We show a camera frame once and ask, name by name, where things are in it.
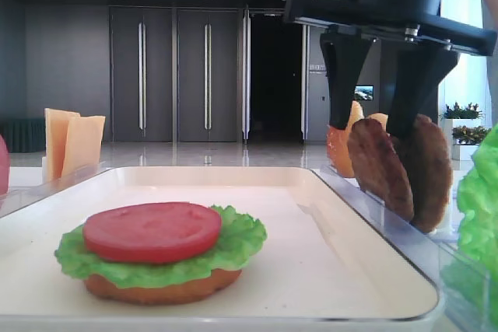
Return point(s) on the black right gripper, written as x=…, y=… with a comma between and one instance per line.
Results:
x=351, y=60

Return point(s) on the brown meat patty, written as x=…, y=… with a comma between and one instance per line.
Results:
x=424, y=154
x=378, y=169

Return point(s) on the lettuce leaf on tray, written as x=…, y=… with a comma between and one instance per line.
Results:
x=241, y=237

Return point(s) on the green lettuce in holder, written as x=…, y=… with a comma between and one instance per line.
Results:
x=477, y=200

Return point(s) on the tomato slice on tray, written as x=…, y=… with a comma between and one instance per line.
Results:
x=153, y=233

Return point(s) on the left cheese slice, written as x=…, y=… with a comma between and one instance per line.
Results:
x=56, y=127

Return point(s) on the tomato slice in holder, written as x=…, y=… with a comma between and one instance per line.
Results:
x=4, y=167

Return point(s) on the rear bun half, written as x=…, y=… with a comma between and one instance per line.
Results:
x=381, y=118

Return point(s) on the bun half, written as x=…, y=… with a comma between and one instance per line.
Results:
x=337, y=143
x=381, y=118

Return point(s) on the front bun half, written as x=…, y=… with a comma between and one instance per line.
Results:
x=337, y=143

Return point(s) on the flower planter box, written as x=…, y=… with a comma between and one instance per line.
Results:
x=464, y=130

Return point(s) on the grey double door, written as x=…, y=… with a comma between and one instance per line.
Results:
x=175, y=74

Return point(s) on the white serving tray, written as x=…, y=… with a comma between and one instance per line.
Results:
x=323, y=267

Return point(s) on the bottom bun on tray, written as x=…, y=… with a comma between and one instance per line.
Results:
x=188, y=292

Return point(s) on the small wall screen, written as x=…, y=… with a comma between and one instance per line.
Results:
x=364, y=93

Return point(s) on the clear lettuce holder rail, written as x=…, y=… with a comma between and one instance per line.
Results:
x=470, y=291

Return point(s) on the clear tomato holder rail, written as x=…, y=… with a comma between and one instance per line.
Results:
x=17, y=200

